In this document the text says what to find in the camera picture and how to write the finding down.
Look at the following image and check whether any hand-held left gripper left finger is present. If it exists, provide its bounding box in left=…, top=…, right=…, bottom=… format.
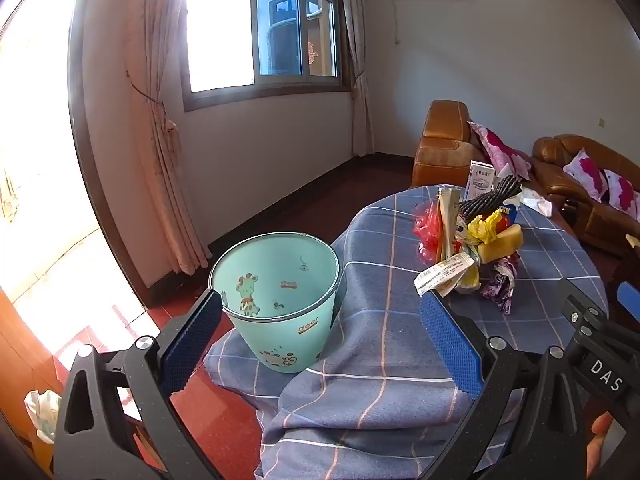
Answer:
left=52, top=287, right=226, bottom=480

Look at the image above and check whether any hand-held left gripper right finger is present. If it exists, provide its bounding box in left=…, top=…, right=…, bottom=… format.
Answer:
left=419, top=290, right=586, bottom=480

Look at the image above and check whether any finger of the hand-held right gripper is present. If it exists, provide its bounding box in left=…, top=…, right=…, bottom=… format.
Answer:
left=617, top=282, right=640, bottom=322
left=556, top=276, right=608, bottom=348

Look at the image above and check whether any teal cartoon waste bin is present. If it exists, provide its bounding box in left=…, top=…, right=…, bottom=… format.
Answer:
left=208, top=231, right=342, bottom=374

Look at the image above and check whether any yellow printed plastic bag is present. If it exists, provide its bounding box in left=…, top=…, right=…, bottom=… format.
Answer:
left=467, top=209, right=506, bottom=246

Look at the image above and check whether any red cellophane wrapper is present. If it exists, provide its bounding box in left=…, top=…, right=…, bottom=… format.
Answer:
left=412, top=202, right=443, bottom=261

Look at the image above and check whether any brown cardboard packet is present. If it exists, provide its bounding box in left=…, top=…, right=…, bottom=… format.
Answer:
left=436, top=186, right=468, bottom=261

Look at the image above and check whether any black foam net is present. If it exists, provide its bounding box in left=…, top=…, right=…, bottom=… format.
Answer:
left=457, top=175, right=523, bottom=223

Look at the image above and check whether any person's right hand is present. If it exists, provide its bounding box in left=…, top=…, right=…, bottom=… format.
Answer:
left=590, top=412, right=615, bottom=478

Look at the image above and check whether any white paper wrapper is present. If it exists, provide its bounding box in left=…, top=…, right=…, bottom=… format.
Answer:
left=414, top=254, right=476, bottom=297

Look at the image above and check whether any blue plaid tablecloth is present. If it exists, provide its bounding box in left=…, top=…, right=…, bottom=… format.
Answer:
left=204, top=185, right=610, bottom=480

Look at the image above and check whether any purple wrapper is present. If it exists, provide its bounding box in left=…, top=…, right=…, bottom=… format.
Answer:
left=480, top=255, right=521, bottom=315

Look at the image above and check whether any yellow sponge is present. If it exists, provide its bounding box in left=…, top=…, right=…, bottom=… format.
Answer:
left=477, top=225, right=525, bottom=263

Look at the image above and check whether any white plastic bag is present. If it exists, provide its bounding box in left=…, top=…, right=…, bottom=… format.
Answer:
left=520, top=187, right=555, bottom=218

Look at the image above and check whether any brown leather sofa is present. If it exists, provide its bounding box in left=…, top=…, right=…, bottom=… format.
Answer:
left=531, top=134, right=640, bottom=261

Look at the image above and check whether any white milk carton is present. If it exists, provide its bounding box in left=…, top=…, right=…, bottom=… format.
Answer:
left=467, top=160, right=498, bottom=201

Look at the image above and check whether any wooden cabinet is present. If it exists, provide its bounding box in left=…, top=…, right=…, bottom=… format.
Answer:
left=0, top=287, right=56, bottom=476

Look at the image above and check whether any large pink floral pillow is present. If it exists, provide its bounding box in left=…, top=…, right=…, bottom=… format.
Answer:
left=467, top=120, right=533, bottom=181

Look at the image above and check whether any long pink curtain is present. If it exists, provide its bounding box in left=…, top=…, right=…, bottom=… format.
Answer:
left=127, top=0, right=213, bottom=276

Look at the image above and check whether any brown leather armchair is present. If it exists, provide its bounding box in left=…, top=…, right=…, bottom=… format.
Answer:
left=411, top=100, right=501, bottom=191

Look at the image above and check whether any tied pink curtain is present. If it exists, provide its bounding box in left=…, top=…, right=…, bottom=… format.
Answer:
left=337, top=0, right=376, bottom=158

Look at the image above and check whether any window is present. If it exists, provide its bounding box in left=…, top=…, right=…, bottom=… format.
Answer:
left=179, top=0, right=353, bottom=113

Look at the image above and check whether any dark wooden door frame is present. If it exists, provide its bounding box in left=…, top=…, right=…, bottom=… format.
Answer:
left=66, top=0, right=151, bottom=311

